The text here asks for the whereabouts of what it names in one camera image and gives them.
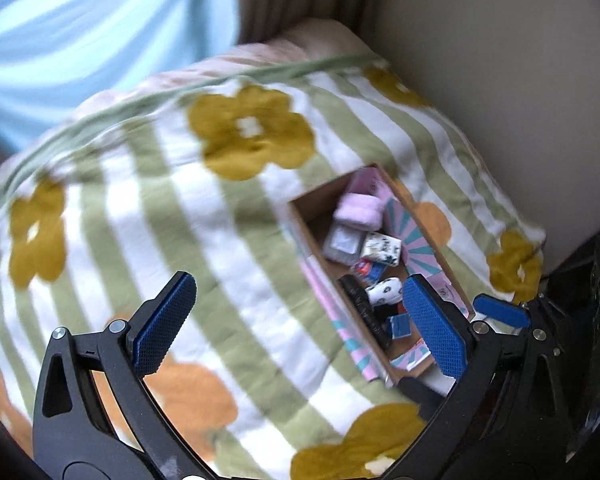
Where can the white patterned small box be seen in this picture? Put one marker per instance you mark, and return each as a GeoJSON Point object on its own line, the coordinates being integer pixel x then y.
{"type": "Point", "coordinates": [382, 249]}

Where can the pink cardboard box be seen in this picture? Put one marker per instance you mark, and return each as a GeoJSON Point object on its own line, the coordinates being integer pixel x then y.
{"type": "Point", "coordinates": [325, 280]}

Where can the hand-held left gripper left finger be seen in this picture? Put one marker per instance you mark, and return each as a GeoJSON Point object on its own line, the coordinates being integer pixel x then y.
{"type": "Point", "coordinates": [162, 325]}

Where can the black cosmetic tube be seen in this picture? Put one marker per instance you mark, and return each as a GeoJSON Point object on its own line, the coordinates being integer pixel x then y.
{"type": "Point", "coordinates": [360, 300]}

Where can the green striped floral blanket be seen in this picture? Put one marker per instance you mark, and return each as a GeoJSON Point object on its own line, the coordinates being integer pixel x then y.
{"type": "Point", "coordinates": [130, 210]}

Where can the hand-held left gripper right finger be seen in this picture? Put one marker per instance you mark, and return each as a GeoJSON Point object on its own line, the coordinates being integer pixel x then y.
{"type": "Point", "coordinates": [435, 330]}

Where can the small blue cube box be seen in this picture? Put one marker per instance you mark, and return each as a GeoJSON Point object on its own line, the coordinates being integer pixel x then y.
{"type": "Point", "coordinates": [401, 326]}

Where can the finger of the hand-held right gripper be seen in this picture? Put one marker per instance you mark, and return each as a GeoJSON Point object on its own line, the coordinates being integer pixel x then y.
{"type": "Point", "coordinates": [500, 310]}
{"type": "Point", "coordinates": [422, 392]}

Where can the light blue sheer curtain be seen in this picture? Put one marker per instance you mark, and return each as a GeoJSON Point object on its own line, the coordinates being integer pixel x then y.
{"type": "Point", "coordinates": [80, 35]}

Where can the white spotted small item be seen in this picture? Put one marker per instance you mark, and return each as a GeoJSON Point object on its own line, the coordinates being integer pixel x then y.
{"type": "Point", "coordinates": [385, 292]}

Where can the purple towel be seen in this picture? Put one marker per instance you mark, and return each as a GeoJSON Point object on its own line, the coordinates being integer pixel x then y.
{"type": "Point", "coordinates": [357, 210]}

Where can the red and blue card case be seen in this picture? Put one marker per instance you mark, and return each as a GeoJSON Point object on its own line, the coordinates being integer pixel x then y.
{"type": "Point", "coordinates": [367, 269]}

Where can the small clear plastic case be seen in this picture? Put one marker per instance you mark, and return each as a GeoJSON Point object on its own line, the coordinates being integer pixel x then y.
{"type": "Point", "coordinates": [344, 244]}

